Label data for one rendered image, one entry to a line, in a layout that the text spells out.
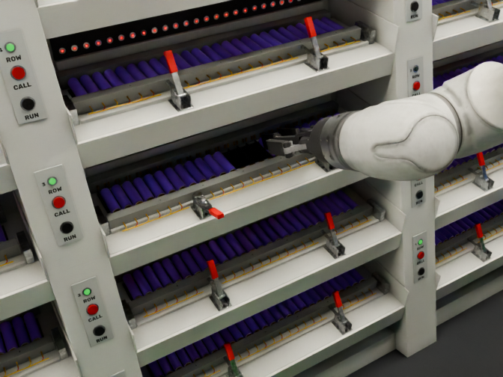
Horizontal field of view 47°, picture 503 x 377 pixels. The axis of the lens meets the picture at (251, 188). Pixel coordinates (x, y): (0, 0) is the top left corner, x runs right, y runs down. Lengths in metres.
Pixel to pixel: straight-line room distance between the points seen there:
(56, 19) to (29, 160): 0.20
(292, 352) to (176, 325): 0.30
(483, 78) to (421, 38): 0.36
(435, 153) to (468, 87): 0.13
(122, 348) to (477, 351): 0.85
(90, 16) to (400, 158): 0.46
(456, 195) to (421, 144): 0.69
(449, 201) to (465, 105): 0.58
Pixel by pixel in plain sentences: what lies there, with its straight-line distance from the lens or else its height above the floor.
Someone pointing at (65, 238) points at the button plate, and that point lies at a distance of 0.91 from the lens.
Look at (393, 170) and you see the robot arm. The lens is 0.76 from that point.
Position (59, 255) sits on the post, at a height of 0.57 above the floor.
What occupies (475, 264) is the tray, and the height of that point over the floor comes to 0.15.
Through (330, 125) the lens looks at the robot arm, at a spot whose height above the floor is 0.70.
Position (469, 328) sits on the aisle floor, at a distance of 1.57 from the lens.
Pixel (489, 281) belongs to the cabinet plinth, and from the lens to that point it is 1.65.
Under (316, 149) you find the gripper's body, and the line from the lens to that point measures 0.90.
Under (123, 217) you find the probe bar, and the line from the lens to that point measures 0.98.
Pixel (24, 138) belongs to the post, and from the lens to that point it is 0.86.
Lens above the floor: 0.98
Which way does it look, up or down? 24 degrees down
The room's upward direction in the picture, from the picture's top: 9 degrees counter-clockwise
